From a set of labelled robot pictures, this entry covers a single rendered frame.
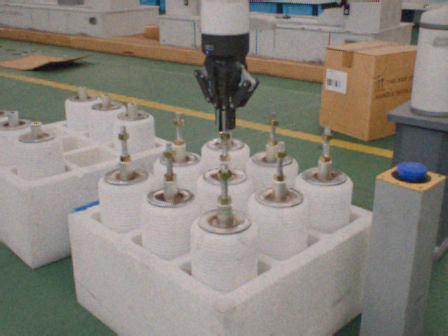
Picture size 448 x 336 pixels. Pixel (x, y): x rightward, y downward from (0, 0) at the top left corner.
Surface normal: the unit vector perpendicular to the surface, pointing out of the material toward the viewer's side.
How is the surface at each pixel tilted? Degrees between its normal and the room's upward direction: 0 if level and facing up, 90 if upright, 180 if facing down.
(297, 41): 90
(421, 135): 90
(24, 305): 0
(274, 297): 90
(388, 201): 90
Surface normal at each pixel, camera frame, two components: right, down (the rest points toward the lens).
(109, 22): 0.80, 0.21
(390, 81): 0.58, 0.29
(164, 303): -0.71, 0.25
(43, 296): 0.00, -0.94
